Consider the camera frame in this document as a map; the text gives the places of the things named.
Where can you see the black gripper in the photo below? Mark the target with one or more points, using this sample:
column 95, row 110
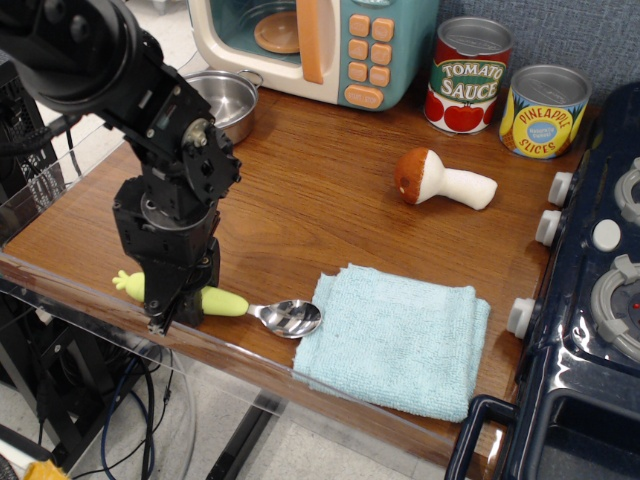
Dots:
column 176, row 257

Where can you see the spoon with green handle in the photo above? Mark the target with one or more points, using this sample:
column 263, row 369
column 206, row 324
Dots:
column 290, row 319

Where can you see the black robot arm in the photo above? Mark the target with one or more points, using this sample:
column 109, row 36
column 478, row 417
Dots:
column 92, row 57

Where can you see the light blue folded towel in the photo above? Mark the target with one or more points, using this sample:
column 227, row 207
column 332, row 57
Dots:
column 395, row 342

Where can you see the stainless steel pot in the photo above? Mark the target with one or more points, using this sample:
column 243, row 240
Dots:
column 233, row 98

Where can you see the plush mushroom toy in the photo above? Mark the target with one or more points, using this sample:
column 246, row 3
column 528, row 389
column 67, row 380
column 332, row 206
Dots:
column 420, row 175

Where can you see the toy microwave teal and cream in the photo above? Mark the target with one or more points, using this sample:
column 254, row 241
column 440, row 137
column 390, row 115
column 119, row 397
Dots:
column 359, row 54

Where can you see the white stove knob front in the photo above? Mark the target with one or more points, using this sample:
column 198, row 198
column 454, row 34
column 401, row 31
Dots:
column 520, row 316

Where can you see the white stove knob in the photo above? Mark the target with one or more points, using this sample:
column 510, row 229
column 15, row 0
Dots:
column 520, row 316
column 547, row 227
column 559, row 188

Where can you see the white stove knob middle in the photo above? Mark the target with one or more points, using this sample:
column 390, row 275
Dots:
column 547, row 227

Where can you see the tomato sauce can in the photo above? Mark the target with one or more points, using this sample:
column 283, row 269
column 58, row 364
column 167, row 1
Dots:
column 469, row 64

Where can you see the white stove knob rear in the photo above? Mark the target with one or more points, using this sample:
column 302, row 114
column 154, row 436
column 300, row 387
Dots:
column 559, row 188

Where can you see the pineapple slices can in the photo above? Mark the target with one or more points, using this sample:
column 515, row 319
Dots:
column 544, row 109

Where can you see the dark blue toy stove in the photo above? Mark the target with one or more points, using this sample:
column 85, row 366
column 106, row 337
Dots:
column 576, row 412

